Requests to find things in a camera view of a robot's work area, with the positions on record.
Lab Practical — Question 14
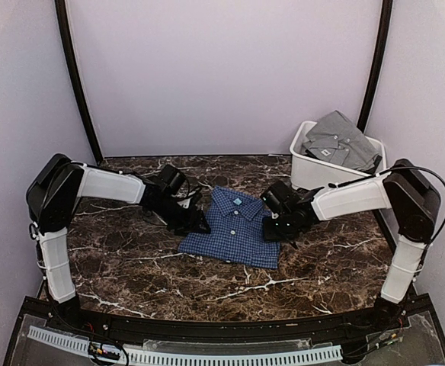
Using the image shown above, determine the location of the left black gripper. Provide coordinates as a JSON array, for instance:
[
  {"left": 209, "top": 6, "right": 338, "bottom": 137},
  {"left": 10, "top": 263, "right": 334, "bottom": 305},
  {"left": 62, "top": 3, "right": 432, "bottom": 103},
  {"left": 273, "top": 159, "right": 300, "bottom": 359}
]
[{"left": 151, "top": 196, "right": 211, "bottom": 236}]

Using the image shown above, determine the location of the blue checked long sleeve shirt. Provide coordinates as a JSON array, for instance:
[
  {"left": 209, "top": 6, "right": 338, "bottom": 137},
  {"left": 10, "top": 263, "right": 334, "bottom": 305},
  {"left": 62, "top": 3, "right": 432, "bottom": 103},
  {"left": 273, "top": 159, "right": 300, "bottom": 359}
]
[{"left": 178, "top": 186, "right": 280, "bottom": 270}]

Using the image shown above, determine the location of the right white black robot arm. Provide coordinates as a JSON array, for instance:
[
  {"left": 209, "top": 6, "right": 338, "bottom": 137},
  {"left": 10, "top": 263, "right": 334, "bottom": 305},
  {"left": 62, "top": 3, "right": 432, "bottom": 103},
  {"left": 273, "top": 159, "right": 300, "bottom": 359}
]
[{"left": 261, "top": 159, "right": 445, "bottom": 331}]

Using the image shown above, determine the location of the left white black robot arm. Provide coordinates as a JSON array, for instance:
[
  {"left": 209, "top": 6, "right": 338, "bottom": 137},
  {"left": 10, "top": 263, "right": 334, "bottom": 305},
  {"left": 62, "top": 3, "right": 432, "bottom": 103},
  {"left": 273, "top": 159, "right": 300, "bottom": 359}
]
[{"left": 26, "top": 153, "right": 210, "bottom": 332}]

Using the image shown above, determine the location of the white plastic bin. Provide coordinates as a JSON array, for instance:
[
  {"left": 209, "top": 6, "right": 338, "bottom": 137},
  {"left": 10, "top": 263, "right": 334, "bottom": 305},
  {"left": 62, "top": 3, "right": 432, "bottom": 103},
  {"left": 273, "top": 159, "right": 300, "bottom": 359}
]
[{"left": 290, "top": 121, "right": 387, "bottom": 189}]

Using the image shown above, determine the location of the grey folded shirt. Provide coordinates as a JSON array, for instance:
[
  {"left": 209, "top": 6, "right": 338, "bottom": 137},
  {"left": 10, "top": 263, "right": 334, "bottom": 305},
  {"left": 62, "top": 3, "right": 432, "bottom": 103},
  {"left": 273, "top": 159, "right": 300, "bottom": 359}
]
[{"left": 300, "top": 111, "right": 383, "bottom": 174}]

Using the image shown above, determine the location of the clear acrylic plate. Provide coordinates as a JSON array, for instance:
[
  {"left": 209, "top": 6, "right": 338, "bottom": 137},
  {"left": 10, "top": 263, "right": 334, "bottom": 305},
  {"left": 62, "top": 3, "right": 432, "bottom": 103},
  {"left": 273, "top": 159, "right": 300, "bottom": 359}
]
[{"left": 142, "top": 339, "right": 312, "bottom": 355}]

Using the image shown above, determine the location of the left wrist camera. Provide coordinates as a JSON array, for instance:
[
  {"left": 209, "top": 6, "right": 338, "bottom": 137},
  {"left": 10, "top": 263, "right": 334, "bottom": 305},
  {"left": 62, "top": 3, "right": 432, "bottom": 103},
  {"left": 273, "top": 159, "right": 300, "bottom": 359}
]
[{"left": 174, "top": 185, "right": 202, "bottom": 209}]

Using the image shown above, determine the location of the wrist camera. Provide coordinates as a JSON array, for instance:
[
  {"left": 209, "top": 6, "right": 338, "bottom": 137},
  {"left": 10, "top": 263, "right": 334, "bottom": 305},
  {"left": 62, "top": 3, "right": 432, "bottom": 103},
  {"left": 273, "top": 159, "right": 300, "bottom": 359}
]
[
  {"left": 261, "top": 189, "right": 282, "bottom": 218},
  {"left": 174, "top": 185, "right": 202, "bottom": 209}
]

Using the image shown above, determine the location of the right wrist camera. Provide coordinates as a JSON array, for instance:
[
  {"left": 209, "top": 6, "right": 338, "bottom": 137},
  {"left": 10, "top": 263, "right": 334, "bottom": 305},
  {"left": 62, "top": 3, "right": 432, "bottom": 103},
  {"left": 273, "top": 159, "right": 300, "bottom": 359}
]
[{"left": 261, "top": 189, "right": 282, "bottom": 218}]

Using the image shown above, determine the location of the black curved front rail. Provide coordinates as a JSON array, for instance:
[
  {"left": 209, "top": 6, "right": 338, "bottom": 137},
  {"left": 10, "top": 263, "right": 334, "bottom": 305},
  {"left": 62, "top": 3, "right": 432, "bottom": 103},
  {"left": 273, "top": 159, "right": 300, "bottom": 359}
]
[{"left": 46, "top": 297, "right": 410, "bottom": 350}]

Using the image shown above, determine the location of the white slotted cable duct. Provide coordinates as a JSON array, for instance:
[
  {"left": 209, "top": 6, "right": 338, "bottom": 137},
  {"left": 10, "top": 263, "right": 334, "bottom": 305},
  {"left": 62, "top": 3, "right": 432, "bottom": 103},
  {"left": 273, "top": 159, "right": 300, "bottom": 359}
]
[{"left": 27, "top": 326, "right": 342, "bottom": 365}]

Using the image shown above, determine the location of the right black frame post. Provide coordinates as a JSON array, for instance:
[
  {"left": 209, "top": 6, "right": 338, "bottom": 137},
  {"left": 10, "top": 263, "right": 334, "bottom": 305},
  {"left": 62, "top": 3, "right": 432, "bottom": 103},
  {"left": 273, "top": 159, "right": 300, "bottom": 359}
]
[{"left": 357, "top": 0, "right": 393, "bottom": 133}]

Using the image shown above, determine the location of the black frame post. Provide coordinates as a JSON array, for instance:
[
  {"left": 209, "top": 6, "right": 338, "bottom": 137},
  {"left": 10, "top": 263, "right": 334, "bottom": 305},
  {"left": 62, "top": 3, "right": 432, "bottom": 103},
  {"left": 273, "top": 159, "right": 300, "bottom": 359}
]
[
  {"left": 54, "top": 0, "right": 104, "bottom": 165},
  {"left": 357, "top": 0, "right": 393, "bottom": 133}
]

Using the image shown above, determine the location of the left black frame post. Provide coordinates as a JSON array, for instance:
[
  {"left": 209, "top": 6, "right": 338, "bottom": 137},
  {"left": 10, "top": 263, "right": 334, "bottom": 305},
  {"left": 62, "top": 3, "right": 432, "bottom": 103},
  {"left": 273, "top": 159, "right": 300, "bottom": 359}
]
[{"left": 54, "top": 0, "right": 104, "bottom": 165}]

